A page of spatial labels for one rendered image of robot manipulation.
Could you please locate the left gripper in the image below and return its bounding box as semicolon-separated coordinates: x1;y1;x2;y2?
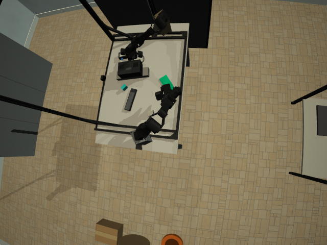
121;48;143;60

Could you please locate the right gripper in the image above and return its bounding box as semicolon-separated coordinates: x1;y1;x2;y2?
155;91;165;101

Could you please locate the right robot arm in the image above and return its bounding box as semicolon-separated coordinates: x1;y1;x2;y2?
133;84;182;141

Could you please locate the teal cube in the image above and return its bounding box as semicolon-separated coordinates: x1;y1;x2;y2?
121;84;128;91

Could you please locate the green flat rectangular block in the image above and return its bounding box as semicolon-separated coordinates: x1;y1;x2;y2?
159;75;174;90

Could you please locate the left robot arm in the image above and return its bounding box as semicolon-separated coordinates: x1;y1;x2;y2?
125;10;169;60

